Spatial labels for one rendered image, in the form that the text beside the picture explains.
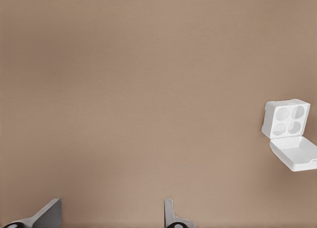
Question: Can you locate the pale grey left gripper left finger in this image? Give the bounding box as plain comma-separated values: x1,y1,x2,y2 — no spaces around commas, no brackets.
1,198,62,228

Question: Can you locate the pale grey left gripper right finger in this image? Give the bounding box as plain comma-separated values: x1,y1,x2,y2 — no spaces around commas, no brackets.
163,198,196,228

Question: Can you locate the white foam box lid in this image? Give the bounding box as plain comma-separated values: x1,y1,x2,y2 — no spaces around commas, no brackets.
269,135,317,172

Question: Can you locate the white foam egg box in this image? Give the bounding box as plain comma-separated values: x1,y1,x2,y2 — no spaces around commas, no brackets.
261,98,311,140

